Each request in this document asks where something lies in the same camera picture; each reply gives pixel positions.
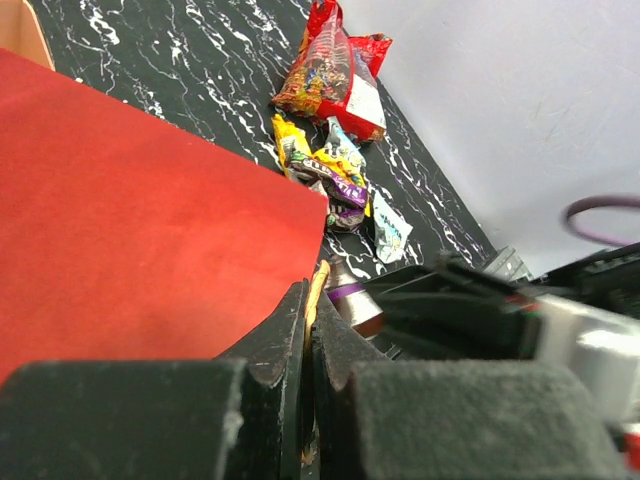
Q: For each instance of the brown purple M&M's packet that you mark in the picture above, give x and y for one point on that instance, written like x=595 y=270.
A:
x=350 y=298

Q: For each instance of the peach plastic desk organizer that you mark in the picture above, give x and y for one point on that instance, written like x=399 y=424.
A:
x=21 y=32

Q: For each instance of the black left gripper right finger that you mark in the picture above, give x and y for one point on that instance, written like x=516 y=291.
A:
x=385 y=419

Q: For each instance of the silver Himalaya snack packet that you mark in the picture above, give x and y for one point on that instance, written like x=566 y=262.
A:
x=338 y=144

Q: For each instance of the large red candy bag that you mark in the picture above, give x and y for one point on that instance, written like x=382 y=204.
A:
x=335 y=75

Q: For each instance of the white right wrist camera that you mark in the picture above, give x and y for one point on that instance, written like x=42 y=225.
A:
x=601 y=348

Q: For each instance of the yellow M&M's packet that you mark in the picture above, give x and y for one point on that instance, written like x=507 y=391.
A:
x=291 y=144
x=345 y=166

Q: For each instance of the black aluminium front rail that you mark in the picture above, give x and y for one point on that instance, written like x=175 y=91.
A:
x=507 y=265

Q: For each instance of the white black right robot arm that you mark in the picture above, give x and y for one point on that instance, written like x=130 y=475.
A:
x=606 y=279

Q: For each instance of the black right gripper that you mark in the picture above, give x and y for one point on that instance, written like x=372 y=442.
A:
x=454 y=313

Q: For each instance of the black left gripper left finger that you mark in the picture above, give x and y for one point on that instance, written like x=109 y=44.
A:
x=239 y=415

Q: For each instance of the red brown paper bag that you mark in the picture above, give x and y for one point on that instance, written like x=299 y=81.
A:
x=124 y=237

